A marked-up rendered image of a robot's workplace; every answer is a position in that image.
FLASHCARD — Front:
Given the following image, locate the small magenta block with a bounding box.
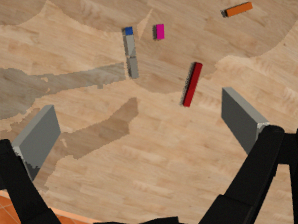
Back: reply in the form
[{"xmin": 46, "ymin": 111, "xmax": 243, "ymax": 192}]
[{"xmin": 156, "ymin": 24, "xmax": 164, "ymax": 39}]

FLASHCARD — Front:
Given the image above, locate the orange rod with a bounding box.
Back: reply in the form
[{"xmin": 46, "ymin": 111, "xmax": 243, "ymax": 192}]
[{"xmin": 224, "ymin": 2, "xmax": 253, "ymax": 17}]

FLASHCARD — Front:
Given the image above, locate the grey rectangular bar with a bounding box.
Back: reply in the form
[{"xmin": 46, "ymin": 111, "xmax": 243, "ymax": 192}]
[
  {"xmin": 129, "ymin": 56, "xmax": 139, "ymax": 78},
  {"xmin": 126, "ymin": 34, "xmax": 136, "ymax": 57}
]

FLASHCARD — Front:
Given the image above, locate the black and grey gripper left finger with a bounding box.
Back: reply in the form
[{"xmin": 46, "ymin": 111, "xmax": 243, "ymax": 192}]
[{"xmin": 0, "ymin": 104, "xmax": 61, "ymax": 224}]

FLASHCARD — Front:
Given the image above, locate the red rod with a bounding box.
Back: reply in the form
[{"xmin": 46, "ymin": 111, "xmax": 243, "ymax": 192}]
[{"xmin": 182, "ymin": 62, "xmax": 203, "ymax": 107}]

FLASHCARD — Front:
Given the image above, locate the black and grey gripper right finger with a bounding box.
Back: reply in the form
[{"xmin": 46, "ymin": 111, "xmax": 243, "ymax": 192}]
[{"xmin": 198, "ymin": 87, "xmax": 298, "ymax": 224}]

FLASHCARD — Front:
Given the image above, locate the small blue block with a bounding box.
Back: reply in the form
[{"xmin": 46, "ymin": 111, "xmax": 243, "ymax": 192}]
[{"xmin": 125, "ymin": 27, "xmax": 133, "ymax": 35}]

